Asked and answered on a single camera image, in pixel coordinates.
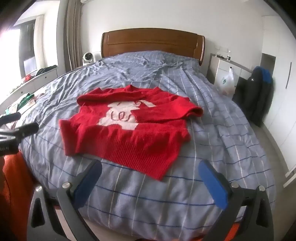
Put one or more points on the white nightstand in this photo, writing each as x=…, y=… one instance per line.
x=219, y=67

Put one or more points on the black and blue backpack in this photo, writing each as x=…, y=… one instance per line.
x=252, y=97

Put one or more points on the wooden headboard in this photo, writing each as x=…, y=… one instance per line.
x=152, y=41

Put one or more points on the small red item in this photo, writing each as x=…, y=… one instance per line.
x=27, y=78

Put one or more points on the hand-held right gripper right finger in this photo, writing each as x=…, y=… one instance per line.
x=214, y=185

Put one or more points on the window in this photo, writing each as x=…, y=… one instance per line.
x=25, y=46

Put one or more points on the blue plaid duvet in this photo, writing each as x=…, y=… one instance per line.
x=185, y=204

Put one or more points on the beige curtain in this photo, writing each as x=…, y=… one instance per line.
x=72, y=34

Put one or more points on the white wardrobe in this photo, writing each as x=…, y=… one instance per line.
x=284, y=92

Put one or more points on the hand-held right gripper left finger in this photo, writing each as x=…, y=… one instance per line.
x=89, y=183

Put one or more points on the person's orange clothing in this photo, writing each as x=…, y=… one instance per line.
x=13, y=190

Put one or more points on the green folded cloth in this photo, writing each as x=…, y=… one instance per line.
x=25, y=98

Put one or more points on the teal cloth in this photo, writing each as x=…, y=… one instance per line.
x=7, y=111

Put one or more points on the white security camera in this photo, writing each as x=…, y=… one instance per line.
x=88, y=58

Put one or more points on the white plastic bag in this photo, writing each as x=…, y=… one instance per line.
x=226, y=83

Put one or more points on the red knitted sweater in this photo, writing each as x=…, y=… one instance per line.
x=138, y=143

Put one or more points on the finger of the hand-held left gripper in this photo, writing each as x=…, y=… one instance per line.
x=25, y=130
x=10, y=118

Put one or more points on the dark clothes pile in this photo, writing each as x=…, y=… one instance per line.
x=46, y=69

